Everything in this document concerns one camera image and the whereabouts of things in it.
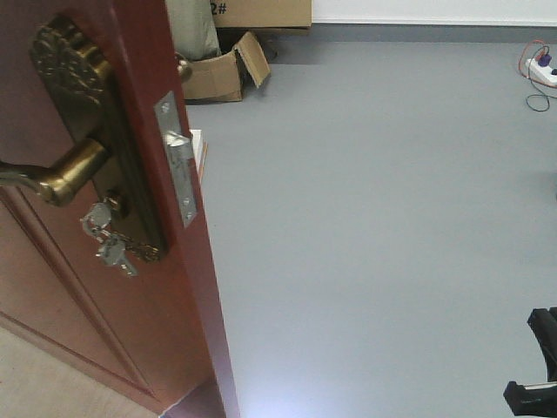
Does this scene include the white wooden edge rail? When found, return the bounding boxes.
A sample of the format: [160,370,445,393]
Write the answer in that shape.
[191,129,208,182]

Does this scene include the reddish brown wooden door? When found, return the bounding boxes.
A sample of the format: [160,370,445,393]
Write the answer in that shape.
[1,1,239,417]

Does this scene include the olive green large bag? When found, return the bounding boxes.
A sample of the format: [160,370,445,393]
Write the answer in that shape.
[165,0,222,61]

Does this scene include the silver keys bunch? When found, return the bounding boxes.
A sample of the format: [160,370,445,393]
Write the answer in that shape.
[81,202,138,277]

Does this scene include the white power strip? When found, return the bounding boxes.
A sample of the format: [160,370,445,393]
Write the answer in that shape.
[525,58,557,88]

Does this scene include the open cardboard box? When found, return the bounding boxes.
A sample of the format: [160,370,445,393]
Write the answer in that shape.
[182,30,271,103]

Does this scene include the silver latch strike plate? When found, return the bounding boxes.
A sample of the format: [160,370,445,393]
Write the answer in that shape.
[154,91,198,228]

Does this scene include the brass handle back plate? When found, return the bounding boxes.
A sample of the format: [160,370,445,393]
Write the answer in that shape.
[30,15,166,262]

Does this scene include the orange and black cables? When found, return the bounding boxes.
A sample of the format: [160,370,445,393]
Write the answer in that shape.
[516,39,557,113]

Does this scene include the brass door lever handle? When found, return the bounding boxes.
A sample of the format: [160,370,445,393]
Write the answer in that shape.
[1,138,111,206]

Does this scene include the closed cardboard box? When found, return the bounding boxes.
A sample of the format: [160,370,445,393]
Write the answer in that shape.
[209,0,312,29]

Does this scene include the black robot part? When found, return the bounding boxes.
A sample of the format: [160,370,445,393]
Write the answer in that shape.
[503,306,556,417]

